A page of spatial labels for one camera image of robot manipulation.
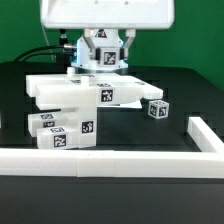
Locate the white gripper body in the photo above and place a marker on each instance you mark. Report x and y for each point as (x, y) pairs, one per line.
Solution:
(107, 14)

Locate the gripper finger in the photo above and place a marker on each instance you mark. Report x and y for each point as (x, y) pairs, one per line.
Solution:
(124, 50)
(93, 51)

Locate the white chair back frame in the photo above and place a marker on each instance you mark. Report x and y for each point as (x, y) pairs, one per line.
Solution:
(64, 91)

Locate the white tagged cube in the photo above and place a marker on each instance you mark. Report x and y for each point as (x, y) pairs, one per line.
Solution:
(109, 57)
(158, 109)

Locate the white chair seat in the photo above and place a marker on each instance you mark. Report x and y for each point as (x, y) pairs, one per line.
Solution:
(84, 121)

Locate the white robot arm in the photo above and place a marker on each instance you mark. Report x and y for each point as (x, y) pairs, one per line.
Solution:
(104, 38)

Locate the white U-shaped obstacle fence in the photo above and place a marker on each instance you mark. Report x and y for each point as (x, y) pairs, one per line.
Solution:
(207, 162)

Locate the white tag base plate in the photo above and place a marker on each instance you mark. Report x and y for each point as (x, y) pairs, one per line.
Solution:
(132, 105)

